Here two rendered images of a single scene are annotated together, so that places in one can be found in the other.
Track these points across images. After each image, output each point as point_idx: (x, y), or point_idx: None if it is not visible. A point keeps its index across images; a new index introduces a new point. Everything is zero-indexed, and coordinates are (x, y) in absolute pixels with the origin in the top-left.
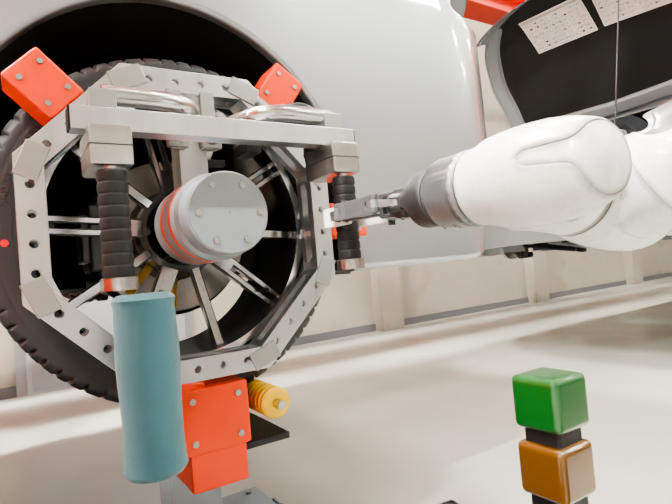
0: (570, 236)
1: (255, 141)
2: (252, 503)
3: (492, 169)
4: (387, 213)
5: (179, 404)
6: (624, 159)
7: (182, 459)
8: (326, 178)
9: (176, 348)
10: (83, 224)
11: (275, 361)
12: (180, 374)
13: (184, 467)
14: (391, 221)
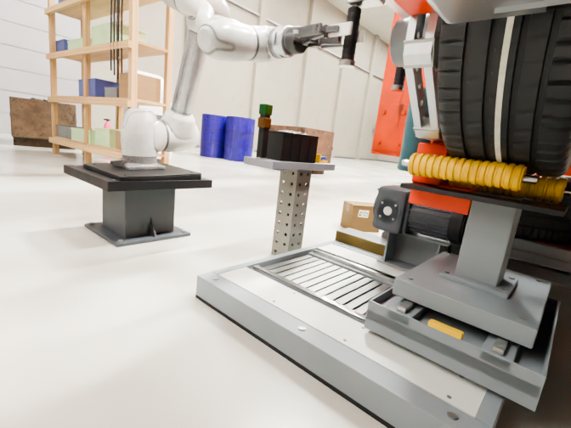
0: (246, 60)
1: (388, 3)
2: (493, 306)
3: None
4: (319, 43)
5: (404, 140)
6: None
7: (398, 164)
8: (369, 5)
9: (408, 115)
10: None
11: (443, 141)
12: (408, 127)
13: (398, 168)
14: (325, 36)
